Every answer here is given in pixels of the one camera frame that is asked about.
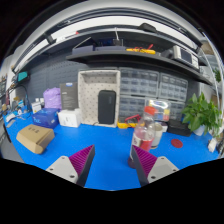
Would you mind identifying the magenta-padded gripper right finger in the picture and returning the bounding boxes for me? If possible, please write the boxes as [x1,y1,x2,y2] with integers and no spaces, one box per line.
[130,144,180,187]

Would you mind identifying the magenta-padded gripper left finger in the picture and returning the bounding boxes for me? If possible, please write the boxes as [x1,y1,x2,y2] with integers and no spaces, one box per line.
[45,144,96,188]

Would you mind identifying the clear red-capped drink bottle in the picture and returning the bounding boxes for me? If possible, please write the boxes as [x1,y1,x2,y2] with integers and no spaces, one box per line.
[128,105,158,161]

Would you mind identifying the flat round red coaster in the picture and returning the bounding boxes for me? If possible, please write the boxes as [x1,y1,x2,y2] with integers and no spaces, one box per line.
[170,138,184,149]

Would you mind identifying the black flat case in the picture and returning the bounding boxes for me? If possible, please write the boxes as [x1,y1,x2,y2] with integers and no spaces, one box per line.
[166,119,193,137]

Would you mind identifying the brown cardboard box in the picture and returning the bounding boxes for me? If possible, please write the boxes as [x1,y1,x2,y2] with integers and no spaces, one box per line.
[15,123,56,155]

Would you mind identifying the white carton box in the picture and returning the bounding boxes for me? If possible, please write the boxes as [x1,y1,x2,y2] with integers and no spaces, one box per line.
[57,108,83,128]

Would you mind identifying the blue carton box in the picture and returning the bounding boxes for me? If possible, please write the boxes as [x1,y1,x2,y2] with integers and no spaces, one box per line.
[32,108,61,129]

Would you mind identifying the clear organiser box coloured parts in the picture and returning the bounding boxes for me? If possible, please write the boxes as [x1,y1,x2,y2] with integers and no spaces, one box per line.
[144,98,172,123]

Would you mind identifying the small white adapter block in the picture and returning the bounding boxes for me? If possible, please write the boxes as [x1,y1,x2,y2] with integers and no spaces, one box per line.
[208,138,219,153]

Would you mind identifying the potted green plant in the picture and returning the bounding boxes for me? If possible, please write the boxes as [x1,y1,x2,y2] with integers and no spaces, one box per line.
[180,92,223,138]

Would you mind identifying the dark grey flat box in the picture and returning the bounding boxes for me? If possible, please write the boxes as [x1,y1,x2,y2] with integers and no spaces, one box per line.
[59,82,80,111]

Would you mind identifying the purple plastic bag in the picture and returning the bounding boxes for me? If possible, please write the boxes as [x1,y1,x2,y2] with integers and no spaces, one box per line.
[43,87,63,110]

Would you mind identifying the black rectangular speaker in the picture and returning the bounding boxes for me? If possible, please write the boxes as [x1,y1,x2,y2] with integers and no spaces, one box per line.
[97,89,117,125]

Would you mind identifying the white pegboard tray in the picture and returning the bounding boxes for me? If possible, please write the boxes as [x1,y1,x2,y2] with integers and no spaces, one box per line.
[77,69,121,129]

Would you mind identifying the white metal shelf rack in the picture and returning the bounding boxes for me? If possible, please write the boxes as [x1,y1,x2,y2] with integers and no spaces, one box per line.
[199,39,224,111]

